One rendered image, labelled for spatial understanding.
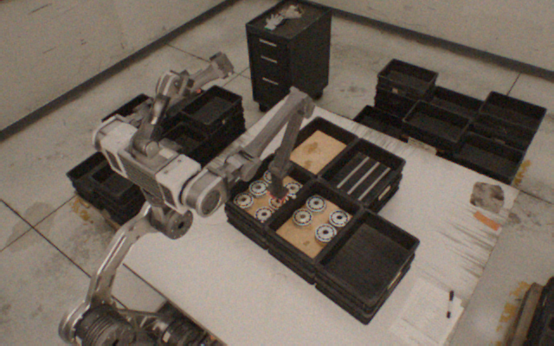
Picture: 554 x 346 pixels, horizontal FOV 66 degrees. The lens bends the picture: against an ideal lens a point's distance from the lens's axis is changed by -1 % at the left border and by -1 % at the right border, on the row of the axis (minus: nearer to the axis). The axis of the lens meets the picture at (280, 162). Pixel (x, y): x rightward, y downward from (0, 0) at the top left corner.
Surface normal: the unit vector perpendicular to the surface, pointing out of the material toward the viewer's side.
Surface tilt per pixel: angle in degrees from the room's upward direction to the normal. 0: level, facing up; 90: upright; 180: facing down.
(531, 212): 0
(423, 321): 0
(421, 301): 0
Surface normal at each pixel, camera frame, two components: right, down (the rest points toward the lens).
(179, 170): -0.04, -0.69
